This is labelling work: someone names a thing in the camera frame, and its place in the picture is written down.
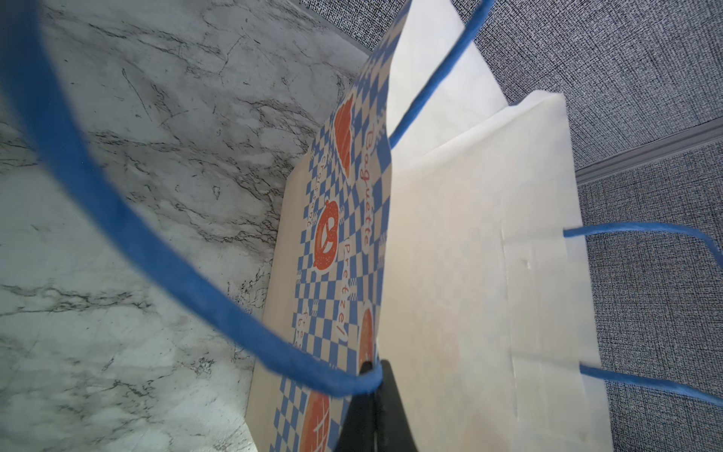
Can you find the checkered paper bag blue handles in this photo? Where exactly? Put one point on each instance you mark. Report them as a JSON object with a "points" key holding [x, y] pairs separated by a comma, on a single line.
{"points": [[250, 137]]}

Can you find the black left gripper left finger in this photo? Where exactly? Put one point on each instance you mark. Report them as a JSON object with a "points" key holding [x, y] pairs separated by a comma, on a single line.
{"points": [[359, 432]]}

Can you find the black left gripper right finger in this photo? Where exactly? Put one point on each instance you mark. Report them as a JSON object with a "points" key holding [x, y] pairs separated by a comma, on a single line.
{"points": [[392, 432]]}

